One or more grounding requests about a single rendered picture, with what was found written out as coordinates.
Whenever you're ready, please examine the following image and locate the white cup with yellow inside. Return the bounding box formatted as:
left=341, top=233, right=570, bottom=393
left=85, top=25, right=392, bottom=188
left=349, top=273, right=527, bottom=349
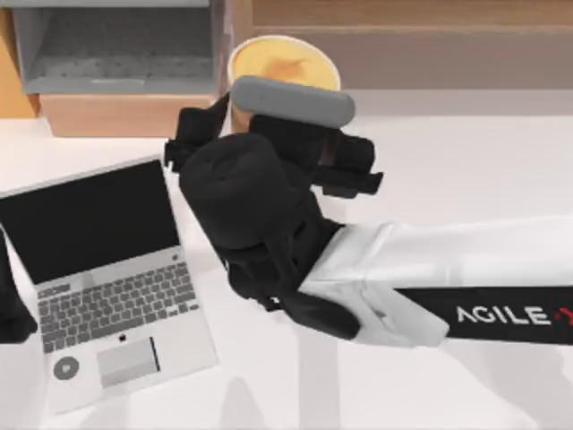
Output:
left=227, top=34, right=343, bottom=136

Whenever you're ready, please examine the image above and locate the pale grey rounded box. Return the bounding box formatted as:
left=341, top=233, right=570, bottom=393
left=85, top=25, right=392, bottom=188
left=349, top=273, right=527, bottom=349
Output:
left=229, top=74, right=357, bottom=130

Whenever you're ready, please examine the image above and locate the pale wooden drawer front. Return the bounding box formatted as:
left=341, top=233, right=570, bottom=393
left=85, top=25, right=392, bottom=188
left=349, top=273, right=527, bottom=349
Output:
left=37, top=91, right=226, bottom=138

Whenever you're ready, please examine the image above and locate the grey pierced drawer inside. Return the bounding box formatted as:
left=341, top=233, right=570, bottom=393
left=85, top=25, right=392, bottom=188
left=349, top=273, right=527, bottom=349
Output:
left=10, top=5, right=217, bottom=96

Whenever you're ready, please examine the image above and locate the wooden cupboard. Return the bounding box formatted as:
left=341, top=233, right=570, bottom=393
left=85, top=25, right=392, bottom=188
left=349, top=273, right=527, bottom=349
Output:
left=0, top=0, right=573, bottom=120

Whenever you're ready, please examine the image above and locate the silver open laptop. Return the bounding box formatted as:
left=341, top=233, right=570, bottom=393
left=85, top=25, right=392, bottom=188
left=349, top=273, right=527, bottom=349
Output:
left=0, top=155, right=220, bottom=416

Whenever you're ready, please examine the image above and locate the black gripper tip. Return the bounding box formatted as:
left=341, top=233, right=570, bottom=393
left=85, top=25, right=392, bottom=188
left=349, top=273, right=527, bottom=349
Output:
left=0, top=231, right=39, bottom=346

